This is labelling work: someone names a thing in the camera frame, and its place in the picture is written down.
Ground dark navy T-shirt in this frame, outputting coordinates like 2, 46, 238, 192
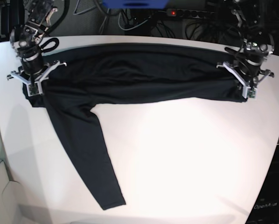
27, 44, 245, 210

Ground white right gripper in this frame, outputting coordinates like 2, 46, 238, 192
7, 60, 67, 96

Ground black OpenArm computer case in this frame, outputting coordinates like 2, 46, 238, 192
246, 145, 279, 224

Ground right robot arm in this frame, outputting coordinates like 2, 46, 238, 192
7, 0, 70, 97

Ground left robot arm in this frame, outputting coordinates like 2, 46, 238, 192
216, 0, 275, 99

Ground black adapters on floor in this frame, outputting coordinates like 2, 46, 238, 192
0, 0, 25, 42

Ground white power strip red switch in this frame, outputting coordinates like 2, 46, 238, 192
165, 8, 215, 19

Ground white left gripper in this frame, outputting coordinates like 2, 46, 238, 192
216, 61, 274, 99

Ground blue plastic bin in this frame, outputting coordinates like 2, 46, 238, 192
103, 0, 168, 9

